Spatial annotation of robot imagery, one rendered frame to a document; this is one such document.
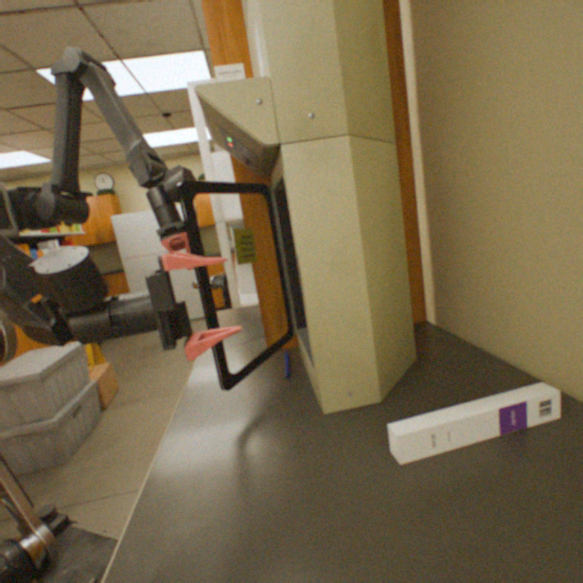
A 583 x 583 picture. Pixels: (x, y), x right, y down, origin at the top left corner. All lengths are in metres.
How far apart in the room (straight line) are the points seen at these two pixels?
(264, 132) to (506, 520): 0.59
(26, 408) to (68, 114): 1.98
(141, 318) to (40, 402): 2.25
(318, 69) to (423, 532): 0.63
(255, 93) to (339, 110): 0.13
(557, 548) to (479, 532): 0.07
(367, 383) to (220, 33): 0.87
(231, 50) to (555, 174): 0.75
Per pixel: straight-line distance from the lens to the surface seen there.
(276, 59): 0.61
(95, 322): 0.49
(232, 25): 1.05
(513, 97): 0.80
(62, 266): 0.46
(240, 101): 0.59
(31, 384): 2.66
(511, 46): 0.82
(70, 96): 1.21
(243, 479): 0.57
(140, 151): 0.94
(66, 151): 1.17
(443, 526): 0.48
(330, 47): 0.63
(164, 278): 0.45
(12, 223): 1.25
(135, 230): 5.71
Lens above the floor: 1.29
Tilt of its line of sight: 11 degrees down
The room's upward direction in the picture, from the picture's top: 9 degrees counter-clockwise
